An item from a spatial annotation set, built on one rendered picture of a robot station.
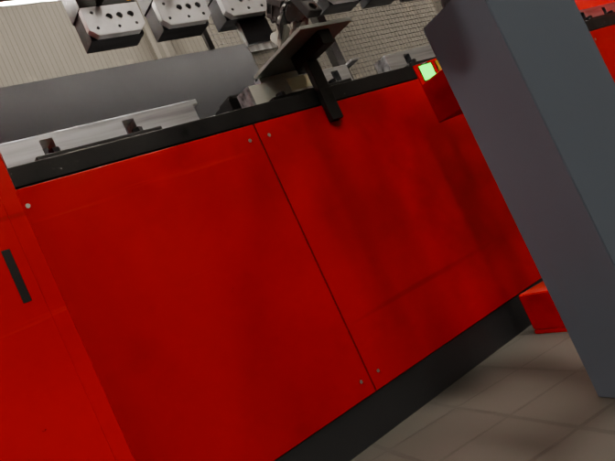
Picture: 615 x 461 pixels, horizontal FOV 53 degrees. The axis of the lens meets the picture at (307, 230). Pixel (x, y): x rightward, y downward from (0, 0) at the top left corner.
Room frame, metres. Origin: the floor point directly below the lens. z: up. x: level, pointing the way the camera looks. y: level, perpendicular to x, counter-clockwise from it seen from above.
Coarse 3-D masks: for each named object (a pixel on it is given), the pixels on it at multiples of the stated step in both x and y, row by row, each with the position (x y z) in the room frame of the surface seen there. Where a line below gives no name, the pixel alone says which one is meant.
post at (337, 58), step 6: (312, 18) 2.94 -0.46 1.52; (318, 18) 2.92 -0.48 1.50; (324, 18) 2.94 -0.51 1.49; (336, 42) 2.94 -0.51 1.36; (330, 48) 2.92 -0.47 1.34; (336, 48) 2.93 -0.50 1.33; (330, 54) 2.93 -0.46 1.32; (336, 54) 2.92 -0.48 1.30; (330, 60) 2.95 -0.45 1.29; (336, 60) 2.92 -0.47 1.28; (342, 60) 2.94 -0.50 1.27; (336, 66) 2.94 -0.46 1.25
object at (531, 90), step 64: (512, 0) 1.02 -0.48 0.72; (448, 64) 1.15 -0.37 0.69; (512, 64) 1.01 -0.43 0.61; (576, 64) 1.04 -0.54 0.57; (512, 128) 1.07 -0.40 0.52; (576, 128) 1.02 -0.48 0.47; (512, 192) 1.14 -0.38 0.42; (576, 192) 1.01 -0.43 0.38; (576, 256) 1.07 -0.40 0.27; (576, 320) 1.14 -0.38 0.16
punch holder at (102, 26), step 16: (64, 0) 1.51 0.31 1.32; (80, 0) 1.47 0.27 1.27; (112, 0) 1.51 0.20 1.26; (128, 0) 1.54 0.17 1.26; (80, 16) 1.48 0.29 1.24; (96, 16) 1.48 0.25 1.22; (112, 16) 1.50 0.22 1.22; (128, 16) 1.52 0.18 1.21; (80, 32) 1.52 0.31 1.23; (96, 32) 1.47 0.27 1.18; (112, 32) 1.49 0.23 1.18; (128, 32) 1.52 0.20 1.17; (96, 48) 1.53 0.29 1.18; (112, 48) 1.57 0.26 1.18
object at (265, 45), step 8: (240, 24) 1.75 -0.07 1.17; (248, 24) 1.76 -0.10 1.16; (256, 24) 1.78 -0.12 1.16; (264, 24) 1.79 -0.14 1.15; (240, 32) 1.76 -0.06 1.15; (248, 32) 1.76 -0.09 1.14; (256, 32) 1.77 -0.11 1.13; (264, 32) 1.79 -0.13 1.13; (272, 32) 1.80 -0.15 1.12; (248, 40) 1.75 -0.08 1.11; (256, 40) 1.76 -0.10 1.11; (264, 40) 1.78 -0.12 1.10; (256, 48) 1.77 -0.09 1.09; (264, 48) 1.78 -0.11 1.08
